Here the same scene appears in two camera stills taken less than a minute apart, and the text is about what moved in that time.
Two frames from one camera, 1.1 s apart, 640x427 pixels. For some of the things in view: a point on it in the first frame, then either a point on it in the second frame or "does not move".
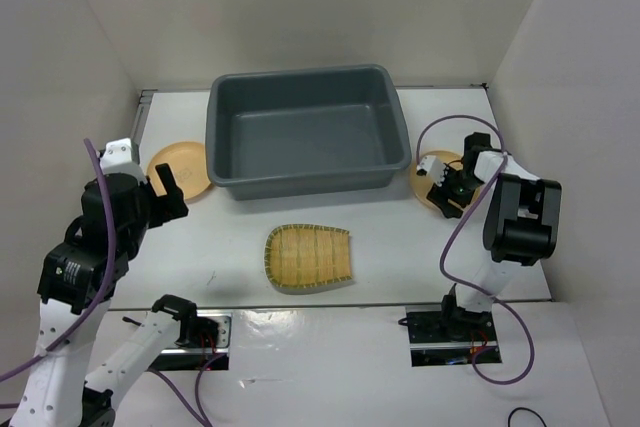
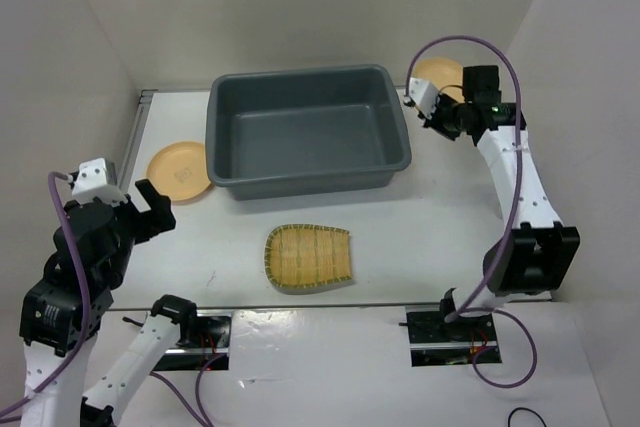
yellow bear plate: (188, 164) does not move
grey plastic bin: (304, 131) does not move
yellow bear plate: (423, 185) -> (442, 72)
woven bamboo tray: (302, 255) does not move
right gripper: (441, 195) -> (433, 122)
